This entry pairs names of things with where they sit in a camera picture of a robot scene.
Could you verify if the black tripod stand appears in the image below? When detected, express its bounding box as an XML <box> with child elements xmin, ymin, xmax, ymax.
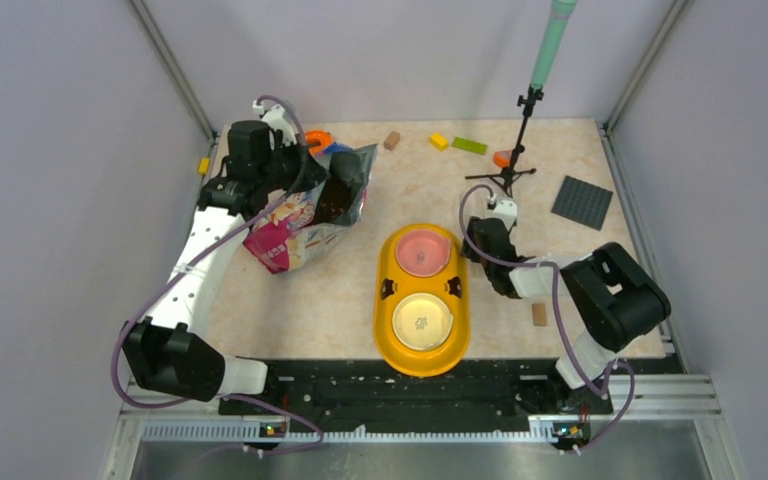
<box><xmin>465</xmin><ymin>85</ymin><xmax>544</xmax><ymax>197</ymax></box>

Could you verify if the yellow double pet feeder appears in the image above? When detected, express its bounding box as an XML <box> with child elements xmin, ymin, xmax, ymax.
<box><xmin>373</xmin><ymin>224</ymin><xmax>471</xmax><ymax>378</ymax></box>

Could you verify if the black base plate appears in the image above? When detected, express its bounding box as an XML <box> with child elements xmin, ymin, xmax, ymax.
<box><xmin>257</xmin><ymin>359</ymin><xmax>628</xmax><ymax>434</ymax></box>

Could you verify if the aluminium frame rail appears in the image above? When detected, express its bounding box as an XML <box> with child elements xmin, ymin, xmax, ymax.
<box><xmin>103</xmin><ymin>361</ymin><xmax>746</xmax><ymax>479</ymax></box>

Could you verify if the brown pet food kibble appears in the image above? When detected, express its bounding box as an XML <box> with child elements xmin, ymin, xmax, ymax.
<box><xmin>313</xmin><ymin>177</ymin><xmax>359</xmax><ymax>224</ymax></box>

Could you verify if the pink food bowl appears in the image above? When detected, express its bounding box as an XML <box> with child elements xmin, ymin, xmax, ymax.
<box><xmin>395</xmin><ymin>228</ymin><xmax>451</xmax><ymax>278</ymax></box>

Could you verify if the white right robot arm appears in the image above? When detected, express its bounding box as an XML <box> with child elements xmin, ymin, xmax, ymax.
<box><xmin>458</xmin><ymin>213</ymin><xmax>672</xmax><ymax>412</ymax></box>

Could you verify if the mint green pole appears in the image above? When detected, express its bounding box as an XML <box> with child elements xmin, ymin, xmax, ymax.
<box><xmin>529</xmin><ymin>0</ymin><xmax>578</xmax><ymax>90</ymax></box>

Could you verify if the green flat toy brick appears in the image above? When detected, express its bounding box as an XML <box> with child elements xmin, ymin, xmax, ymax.
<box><xmin>451</xmin><ymin>137</ymin><xmax>488</xmax><ymax>155</ymax></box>

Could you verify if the tan wooden block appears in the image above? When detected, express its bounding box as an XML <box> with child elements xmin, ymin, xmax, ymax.
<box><xmin>383</xmin><ymin>130</ymin><xmax>401</xmax><ymax>151</ymax></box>

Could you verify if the small yellow wall block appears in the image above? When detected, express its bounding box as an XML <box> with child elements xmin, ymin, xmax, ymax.
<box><xmin>198</xmin><ymin>157</ymin><xmax>210</xmax><ymax>176</ymax></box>

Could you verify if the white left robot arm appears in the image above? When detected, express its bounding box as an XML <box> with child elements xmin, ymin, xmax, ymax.
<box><xmin>110</xmin><ymin>95</ymin><xmax>327</xmax><ymax>414</ymax></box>

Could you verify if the orange toy piece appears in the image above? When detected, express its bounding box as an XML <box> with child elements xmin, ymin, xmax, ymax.
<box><xmin>493</xmin><ymin>150</ymin><xmax>513</xmax><ymax>169</ymax></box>

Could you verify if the dark grey building baseplate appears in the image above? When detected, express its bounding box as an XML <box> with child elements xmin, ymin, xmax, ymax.
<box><xmin>551</xmin><ymin>176</ymin><xmax>614</xmax><ymax>231</ymax></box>

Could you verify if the pink pet food bag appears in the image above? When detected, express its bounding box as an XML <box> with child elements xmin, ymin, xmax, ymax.
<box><xmin>243</xmin><ymin>144</ymin><xmax>378</xmax><ymax>274</ymax></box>

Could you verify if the brown wooden block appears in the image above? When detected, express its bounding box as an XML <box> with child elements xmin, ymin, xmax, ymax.
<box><xmin>531</xmin><ymin>303</ymin><xmax>548</xmax><ymax>327</ymax></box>

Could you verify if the yellow toy brick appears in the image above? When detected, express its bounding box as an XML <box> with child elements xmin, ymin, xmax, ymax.
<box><xmin>429</xmin><ymin>132</ymin><xmax>449</xmax><ymax>151</ymax></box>

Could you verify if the cream food bowl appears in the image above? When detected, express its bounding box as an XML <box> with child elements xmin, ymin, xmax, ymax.
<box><xmin>392</xmin><ymin>293</ymin><xmax>454</xmax><ymax>352</ymax></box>

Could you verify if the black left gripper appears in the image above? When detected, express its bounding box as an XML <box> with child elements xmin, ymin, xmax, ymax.
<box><xmin>259</xmin><ymin>133</ymin><xmax>331</xmax><ymax>194</ymax></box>

